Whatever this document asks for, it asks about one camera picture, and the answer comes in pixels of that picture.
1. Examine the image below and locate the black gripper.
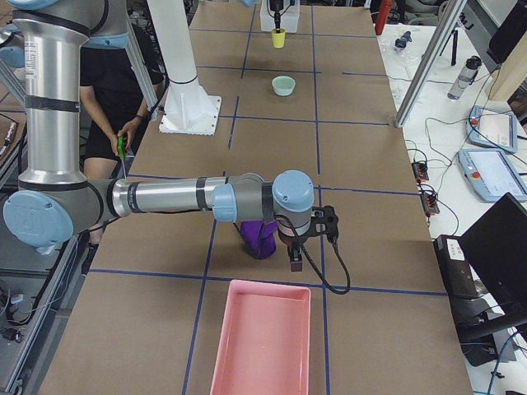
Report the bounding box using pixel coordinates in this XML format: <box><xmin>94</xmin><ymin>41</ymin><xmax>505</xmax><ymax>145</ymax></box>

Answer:
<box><xmin>267</xmin><ymin>0</ymin><xmax>296</xmax><ymax>31</ymax></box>
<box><xmin>276</xmin><ymin>205</ymin><xmax>338</xmax><ymax>272</ymax></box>

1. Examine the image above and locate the yellow plastic cup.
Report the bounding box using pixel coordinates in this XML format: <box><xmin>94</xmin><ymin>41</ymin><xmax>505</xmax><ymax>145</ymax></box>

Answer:
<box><xmin>271</xmin><ymin>29</ymin><xmax>286</xmax><ymax>49</ymax></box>

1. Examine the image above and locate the purple cloth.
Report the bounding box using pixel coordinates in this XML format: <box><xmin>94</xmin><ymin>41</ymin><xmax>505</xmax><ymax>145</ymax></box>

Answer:
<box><xmin>240</xmin><ymin>221</ymin><xmax>277</xmax><ymax>259</ymax></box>

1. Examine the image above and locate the mint green bowl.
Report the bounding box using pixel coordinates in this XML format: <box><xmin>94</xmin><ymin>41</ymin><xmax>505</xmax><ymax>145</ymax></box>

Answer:
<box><xmin>271</xmin><ymin>75</ymin><xmax>296</xmax><ymax>97</ymax></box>

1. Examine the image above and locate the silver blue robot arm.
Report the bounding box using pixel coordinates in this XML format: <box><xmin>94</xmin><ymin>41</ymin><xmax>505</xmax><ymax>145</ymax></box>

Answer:
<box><xmin>3</xmin><ymin>1</ymin><xmax>338</xmax><ymax>271</ymax></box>

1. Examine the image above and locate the translucent white plastic box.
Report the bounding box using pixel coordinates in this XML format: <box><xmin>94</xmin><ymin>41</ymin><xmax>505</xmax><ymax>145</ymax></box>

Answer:
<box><xmin>259</xmin><ymin>1</ymin><xmax>300</xmax><ymax>33</ymax></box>

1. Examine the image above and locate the black desktop box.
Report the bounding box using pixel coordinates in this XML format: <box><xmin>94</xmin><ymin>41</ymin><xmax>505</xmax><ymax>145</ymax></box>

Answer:
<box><xmin>433</xmin><ymin>235</ymin><xmax>478</xmax><ymax>300</ymax></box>

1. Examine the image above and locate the pink plastic tray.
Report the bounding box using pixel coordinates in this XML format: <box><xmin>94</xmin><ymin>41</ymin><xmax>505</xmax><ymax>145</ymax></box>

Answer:
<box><xmin>210</xmin><ymin>280</ymin><xmax>311</xmax><ymax>394</ymax></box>

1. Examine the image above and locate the red fire extinguisher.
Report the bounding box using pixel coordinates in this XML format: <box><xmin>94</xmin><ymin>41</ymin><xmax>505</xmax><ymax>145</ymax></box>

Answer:
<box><xmin>375</xmin><ymin>0</ymin><xmax>392</xmax><ymax>35</ymax></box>

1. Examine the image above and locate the blue black handheld tool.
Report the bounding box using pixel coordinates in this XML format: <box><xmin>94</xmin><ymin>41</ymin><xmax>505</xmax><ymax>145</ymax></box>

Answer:
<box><xmin>394</xmin><ymin>30</ymin><xmax>412</xmax><ymax>50</ymax></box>

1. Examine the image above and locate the seated person in black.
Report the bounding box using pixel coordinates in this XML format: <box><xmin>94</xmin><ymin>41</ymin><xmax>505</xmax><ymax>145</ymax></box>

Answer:
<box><xmin>78</xmin><ymin>16</ymin><xmax>166</xmax><ymax>248</ymax></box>

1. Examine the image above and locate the clear water bottle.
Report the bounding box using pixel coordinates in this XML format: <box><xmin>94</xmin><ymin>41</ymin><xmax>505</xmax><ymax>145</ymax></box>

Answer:
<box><xmin>447</xmin><ymin>55</ymin><xmax>483</xmax><ymax>100</ymax></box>

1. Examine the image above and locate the black computer monitor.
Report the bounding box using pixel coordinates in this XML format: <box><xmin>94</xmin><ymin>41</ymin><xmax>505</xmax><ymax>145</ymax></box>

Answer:
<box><xmin>459</xmin><ymin>193</ymin><xmax>526</xmax><ymax>313</ymax></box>

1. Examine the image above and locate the lower teach pendant tablet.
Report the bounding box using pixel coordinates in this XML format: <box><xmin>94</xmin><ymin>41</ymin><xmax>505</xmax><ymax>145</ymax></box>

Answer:
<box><xmin>457</xmin><ymin>148</ymin><xmax>526</xmax><ymax>202</ymax></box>

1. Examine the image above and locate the teach pendant tablet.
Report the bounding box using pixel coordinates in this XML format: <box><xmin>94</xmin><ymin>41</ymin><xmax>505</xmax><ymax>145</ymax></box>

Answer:
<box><xmin>466</xmin><ymin>105</ymin><xmax>519</xmax><ymax>154</ymax></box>
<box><xmin>457</xmin><ymin>148</ymin><xmax>526</xmax><ymax>202</ymax></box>

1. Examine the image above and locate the upper teach pendant tablet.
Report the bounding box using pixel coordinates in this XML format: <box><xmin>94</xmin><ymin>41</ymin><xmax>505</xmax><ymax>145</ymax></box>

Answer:
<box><xmin>466</xmin><ymin>105</ymin><xmax>519</xmax><ymax>154</ymax></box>

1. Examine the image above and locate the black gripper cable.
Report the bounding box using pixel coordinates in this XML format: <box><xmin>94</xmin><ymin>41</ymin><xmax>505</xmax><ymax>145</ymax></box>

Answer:
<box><xmin>279</xmin><ymin>213</ymin><xmax>352</xmax><ymax>295</ymax></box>

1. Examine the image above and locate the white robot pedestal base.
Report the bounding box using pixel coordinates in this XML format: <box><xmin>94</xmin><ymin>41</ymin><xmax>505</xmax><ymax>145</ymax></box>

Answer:
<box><xmin>147</xmin><ymin>0</ymin><xmax>222</xmax><ymax>136</ymax></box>

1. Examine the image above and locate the aluminium frame post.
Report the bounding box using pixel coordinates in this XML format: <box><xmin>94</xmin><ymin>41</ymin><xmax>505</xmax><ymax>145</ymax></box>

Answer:
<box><xmin>394</xmin><ymin>0</ymin><xmax>467</xmax><ymax>128</ymax></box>

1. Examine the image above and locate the green handled screwdriver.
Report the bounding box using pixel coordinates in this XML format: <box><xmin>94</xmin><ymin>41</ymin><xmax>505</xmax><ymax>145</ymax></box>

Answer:
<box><xmin>117</xmin><ymin>134</ymin><xmax>127</xmax><ymax>179</ymax></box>

